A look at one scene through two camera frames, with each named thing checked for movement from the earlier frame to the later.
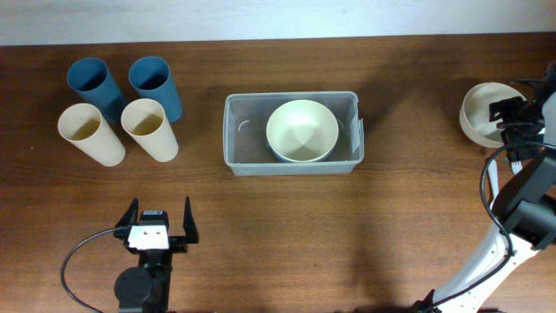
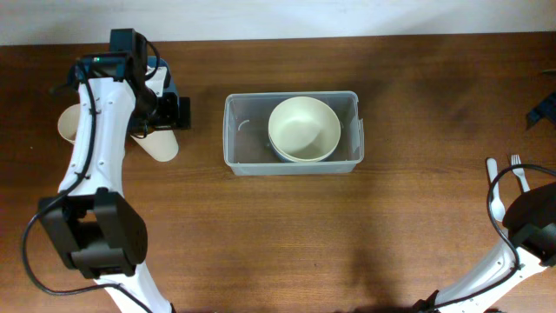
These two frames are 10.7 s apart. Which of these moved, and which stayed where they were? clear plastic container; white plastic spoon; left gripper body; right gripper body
Moved: left gripper body; right gripper body
Stayed: white plastic spoon; clear plastic container
